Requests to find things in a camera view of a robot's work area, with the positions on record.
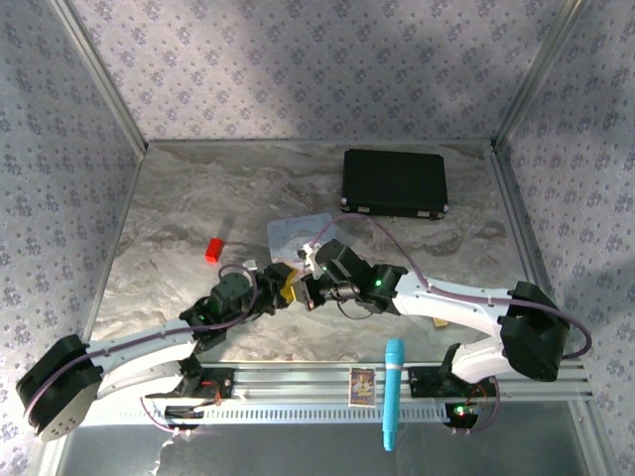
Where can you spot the clear plastic bag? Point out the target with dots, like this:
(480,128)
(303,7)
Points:
(290,238)

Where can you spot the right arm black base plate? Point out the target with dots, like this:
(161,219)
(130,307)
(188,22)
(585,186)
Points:
(434,383)

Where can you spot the printed playing card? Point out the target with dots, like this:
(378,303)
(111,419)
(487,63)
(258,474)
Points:
(361,387)

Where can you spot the aluminium frame post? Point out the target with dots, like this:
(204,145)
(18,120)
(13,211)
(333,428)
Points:
(101,74)
(538,74)

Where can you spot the blue toy microphone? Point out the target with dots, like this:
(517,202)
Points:
(393,394)

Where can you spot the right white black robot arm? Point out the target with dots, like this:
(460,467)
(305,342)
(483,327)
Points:
(461,307)

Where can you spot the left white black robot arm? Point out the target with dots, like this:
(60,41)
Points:
(134,354)

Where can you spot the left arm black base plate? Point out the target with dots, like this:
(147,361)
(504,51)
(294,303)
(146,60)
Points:
(208,384)

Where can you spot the small wooden block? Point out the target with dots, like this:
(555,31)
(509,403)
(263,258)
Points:
(439,323)

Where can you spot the black hard case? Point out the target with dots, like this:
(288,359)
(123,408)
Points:
(394,183)

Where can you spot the aluminium mounting rail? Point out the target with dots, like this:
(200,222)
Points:
(317,382)

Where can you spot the red rectangular block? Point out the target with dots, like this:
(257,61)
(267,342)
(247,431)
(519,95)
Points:
(215,249)

